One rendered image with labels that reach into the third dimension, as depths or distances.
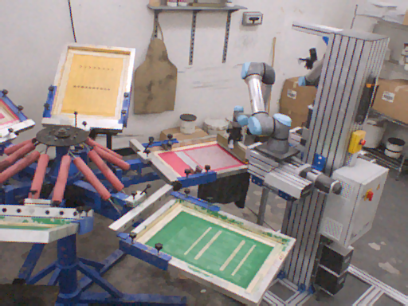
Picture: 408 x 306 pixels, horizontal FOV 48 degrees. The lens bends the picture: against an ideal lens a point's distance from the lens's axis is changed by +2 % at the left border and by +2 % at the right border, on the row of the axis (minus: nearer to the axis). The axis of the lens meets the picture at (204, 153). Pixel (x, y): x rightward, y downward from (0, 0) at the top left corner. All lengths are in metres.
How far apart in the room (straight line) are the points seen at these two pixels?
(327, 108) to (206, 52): 2.89
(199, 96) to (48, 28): 1.97
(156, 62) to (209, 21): 0.81
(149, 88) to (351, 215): 3.01
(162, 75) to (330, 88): 2.75
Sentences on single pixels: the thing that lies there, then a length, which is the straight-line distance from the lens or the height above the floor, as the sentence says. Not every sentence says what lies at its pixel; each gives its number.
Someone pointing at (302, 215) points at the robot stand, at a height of 0.80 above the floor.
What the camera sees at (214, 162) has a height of 0.95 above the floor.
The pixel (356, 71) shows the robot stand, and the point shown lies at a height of 1.85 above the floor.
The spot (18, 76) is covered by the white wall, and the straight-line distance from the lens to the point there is 4.84.
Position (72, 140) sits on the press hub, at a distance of 2.81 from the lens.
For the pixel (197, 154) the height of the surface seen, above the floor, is 0.95.
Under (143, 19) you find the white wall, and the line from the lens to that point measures 5.10.
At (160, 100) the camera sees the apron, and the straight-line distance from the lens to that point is 5.35.
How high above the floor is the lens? 2.49
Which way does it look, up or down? 26 degrees down
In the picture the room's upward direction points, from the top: 6 degrees clockwise
